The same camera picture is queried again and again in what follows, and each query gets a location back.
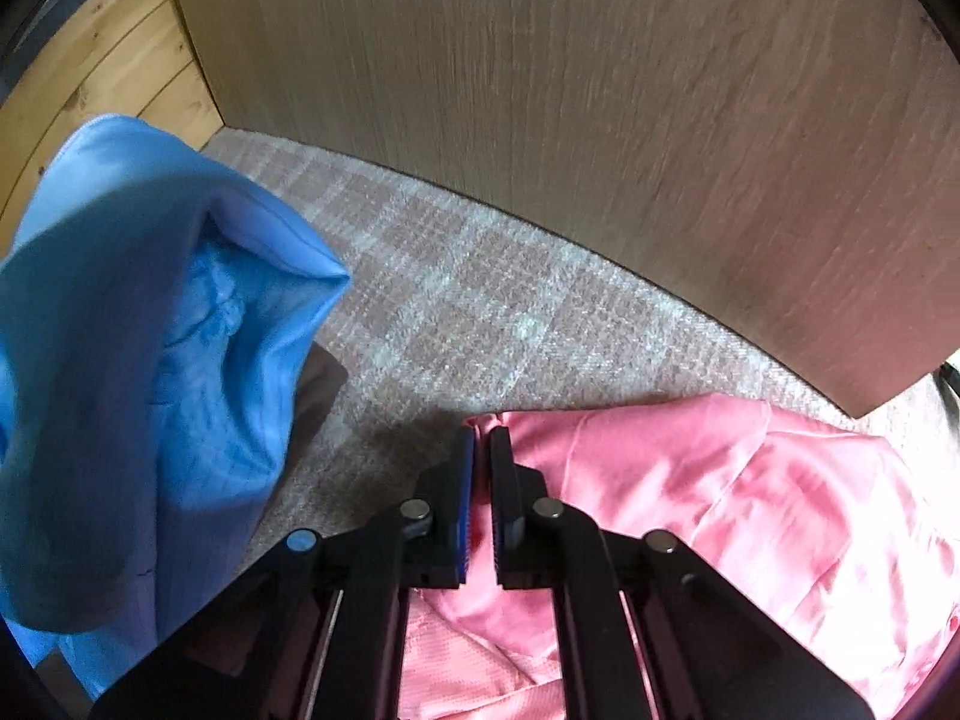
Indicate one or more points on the dark folded garment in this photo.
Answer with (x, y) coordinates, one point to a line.
(322, 382)

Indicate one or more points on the light wooden panel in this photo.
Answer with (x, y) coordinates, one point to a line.
(562, 90)

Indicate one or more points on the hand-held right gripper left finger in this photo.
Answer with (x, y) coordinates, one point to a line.
(466, 510)

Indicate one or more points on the pink shirt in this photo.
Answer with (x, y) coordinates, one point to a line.
(712, 480)

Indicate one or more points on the plaid blanket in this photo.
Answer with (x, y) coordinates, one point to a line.
(487, 315)

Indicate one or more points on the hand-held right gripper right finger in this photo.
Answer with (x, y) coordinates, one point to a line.
(504, 510)

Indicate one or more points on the blue garment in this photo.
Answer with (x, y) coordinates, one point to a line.
(150, 352)

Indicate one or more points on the pine wooden board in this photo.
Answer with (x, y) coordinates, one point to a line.
(97, 52)

